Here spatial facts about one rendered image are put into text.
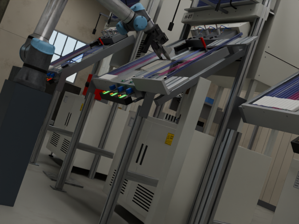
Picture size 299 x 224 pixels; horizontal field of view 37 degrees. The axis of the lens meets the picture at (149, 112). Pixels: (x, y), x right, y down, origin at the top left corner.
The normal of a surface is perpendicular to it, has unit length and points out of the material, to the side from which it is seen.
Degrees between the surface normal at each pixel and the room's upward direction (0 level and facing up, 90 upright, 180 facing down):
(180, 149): 90
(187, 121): 90
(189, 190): 90
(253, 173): 90
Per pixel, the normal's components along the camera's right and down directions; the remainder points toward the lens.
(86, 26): 0.55, 0.16
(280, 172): -0.77, -0.29
